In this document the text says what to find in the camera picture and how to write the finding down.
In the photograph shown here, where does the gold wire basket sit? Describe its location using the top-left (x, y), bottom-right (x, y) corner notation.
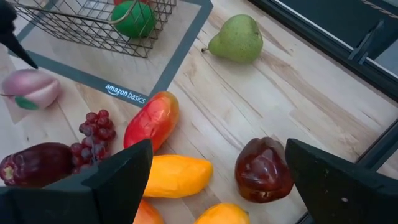
top-left (7, 0), bottom-right (178, 59)

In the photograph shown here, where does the black frame bracket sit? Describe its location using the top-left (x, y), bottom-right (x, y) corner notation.
top-left (347, 20), bottom-right (392, 65)

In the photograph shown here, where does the black hazard striped floor mat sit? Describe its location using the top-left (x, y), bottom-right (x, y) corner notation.
top-left (278, 0), bottom-right (398, 63)

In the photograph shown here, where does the dark red bell pepper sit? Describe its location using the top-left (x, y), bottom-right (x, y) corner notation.
top-left (234, 136), bottom-right (295, 204)
top-left (0, 142), bottom-right (74, 189)

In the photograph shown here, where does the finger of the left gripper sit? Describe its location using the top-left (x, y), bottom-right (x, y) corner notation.
top-left (0, 0), bottom-right (39, 70)

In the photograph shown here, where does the pink peach with leaf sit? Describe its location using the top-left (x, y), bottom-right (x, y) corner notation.
top-left (1, 68), bottom-right (62, 111)

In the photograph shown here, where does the yellow mango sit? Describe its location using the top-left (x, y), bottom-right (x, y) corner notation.
top-left (194, 202), bottom-right (251, 224)
top-left (142, 154), bottom-right (214, 199)

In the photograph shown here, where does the green pear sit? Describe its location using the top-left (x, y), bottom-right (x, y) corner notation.
top-left (201, 14), bottom-right (264, 65)

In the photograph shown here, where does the red apple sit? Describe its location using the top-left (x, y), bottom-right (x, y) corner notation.
top-left (113, 0), bottom-right (150, 6)

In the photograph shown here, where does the red grape bunch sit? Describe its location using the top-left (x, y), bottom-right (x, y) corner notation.
top-left (70, 109), bottom-right (117, 175)

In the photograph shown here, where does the green lime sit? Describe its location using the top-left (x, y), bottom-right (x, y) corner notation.
top-left (111, 1), bottom-right (157, 39)

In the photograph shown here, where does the black metal table frame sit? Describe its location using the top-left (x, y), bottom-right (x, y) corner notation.
top-left (247, 0), bottom-right (398, 224)

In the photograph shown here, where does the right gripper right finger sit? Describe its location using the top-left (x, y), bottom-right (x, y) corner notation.
top-left (285, 138), bottom-right (398, 224)

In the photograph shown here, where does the red mango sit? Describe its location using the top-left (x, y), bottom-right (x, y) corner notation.
top-left (123, 90), bottom-right (180, 153)

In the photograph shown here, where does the grey bordered baking mat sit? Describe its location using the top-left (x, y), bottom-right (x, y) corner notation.
top-left (7, 0), bottom-right (215, 109)

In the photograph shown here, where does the red orange round fruit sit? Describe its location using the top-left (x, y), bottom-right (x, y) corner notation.
top-left (132, 198), bottom-right (165, 224)

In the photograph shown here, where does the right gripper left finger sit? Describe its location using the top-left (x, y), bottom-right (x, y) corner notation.
top-left (0, 138), bottom-right (154, 224)

